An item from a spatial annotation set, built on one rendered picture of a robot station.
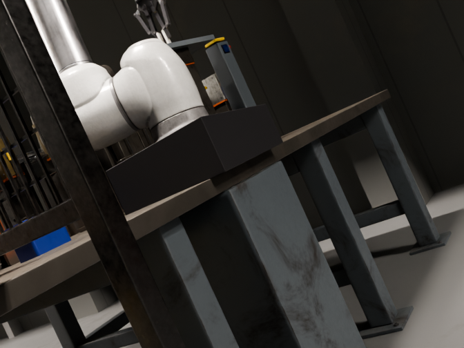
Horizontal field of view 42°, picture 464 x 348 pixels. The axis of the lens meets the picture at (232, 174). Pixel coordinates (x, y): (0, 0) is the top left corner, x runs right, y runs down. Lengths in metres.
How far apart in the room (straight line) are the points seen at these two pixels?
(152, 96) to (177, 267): 0.48
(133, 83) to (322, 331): 0.77
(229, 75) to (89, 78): 0.90
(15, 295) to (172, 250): 0.41
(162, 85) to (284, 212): 0.44
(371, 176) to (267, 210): 2.21
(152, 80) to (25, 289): 0.75
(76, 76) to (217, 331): 0.74
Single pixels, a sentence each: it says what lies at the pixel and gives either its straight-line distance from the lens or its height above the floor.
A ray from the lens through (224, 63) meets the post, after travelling 2.41.
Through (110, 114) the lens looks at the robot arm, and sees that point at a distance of 1.57.
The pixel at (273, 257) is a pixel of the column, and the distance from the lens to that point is 1.46.
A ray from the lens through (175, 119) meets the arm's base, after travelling 1.52.
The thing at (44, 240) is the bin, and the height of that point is 0.73.
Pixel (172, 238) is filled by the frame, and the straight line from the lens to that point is 1.27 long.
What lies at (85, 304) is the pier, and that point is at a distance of 5.23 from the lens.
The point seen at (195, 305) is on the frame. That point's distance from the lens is 1.27.
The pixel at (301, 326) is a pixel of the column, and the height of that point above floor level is 0.30.
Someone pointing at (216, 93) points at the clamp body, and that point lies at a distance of 2.59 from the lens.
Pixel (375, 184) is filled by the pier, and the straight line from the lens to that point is 3.67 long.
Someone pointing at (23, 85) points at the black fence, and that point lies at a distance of 0.73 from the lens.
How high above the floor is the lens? 0.74
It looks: 2 degrees down
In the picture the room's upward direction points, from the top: 25 degrees counter-clockwise
